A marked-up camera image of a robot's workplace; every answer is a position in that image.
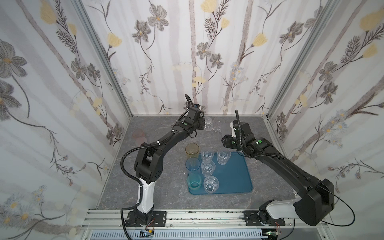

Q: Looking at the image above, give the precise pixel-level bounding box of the clear faceted glass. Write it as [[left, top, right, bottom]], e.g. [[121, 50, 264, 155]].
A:
[[201, 160, 216, 178], [204, 117, 213, 132], [217, 148, 232, 165], [200, 147, 215, 161], [204, 176, 220, 194]]

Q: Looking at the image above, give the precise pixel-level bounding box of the yellow transparent glass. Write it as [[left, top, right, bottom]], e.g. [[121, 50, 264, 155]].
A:
[[185, 143, 200, 159]]

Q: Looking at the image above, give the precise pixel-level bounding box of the teal plastic tray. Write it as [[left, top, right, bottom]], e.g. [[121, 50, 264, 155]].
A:
[[187, 152, 253, 195]]

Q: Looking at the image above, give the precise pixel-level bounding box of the blue frosted glass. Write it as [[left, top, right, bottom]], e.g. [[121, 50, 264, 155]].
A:
[[186, 158, 201, 175]]

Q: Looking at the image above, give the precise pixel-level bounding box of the pink transparent glass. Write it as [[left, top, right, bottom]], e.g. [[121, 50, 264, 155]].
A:
[[132, 129, 148, 147]]

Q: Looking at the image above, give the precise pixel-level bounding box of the green frosted glass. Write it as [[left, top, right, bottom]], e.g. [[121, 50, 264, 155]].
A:
[[187, 173, 202, 191]]

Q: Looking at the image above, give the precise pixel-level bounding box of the white frosted glass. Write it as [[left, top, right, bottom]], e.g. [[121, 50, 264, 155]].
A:
[[213, 117, 225, 133]]

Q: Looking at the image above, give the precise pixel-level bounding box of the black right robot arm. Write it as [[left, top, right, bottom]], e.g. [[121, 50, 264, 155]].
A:
[[222, 111, 337, 227]]

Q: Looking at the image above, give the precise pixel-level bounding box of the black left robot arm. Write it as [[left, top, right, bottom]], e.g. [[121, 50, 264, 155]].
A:
[[120, 94, 205, 226]]

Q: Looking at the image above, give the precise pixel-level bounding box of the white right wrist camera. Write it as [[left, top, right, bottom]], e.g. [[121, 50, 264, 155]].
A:
[[230, 122, 236, 138]]

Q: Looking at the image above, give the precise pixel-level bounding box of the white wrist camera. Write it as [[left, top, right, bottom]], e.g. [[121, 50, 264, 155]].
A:
[[193, 104, 201, 110], [230, 122, 236, 138]]

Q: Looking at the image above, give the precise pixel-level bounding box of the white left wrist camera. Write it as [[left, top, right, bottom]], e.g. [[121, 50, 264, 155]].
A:
[[193, 104, 201, 110]]

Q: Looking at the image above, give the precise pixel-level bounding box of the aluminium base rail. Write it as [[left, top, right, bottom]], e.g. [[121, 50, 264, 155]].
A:
[[78, 209, 334, 240]]

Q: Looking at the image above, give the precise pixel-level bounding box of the white slotted cable duct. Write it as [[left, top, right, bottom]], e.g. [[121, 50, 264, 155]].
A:
[[89, 229, 269, 240]]

